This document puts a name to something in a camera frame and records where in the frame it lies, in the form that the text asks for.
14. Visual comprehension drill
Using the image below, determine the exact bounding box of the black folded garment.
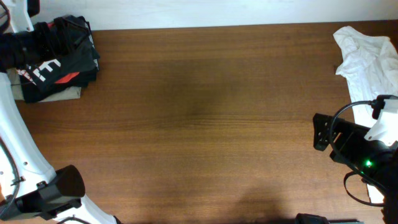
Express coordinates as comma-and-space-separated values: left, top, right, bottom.
19, 69, 98, 103

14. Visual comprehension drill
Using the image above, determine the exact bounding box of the white crumpled garment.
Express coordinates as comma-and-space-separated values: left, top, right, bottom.
332, 26, 398, 205

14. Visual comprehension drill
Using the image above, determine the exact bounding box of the grey folded garment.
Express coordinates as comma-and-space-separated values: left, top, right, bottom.
8, 69, 81, 103

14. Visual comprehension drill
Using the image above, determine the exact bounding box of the dark green t-shirt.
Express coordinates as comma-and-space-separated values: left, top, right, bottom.
18, 15, 100, 91

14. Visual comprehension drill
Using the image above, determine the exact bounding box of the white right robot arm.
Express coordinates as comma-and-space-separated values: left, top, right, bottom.
330, 118, 397, 223

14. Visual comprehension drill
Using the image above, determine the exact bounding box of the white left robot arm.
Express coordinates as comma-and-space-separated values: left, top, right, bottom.
1, 1, 118, 223

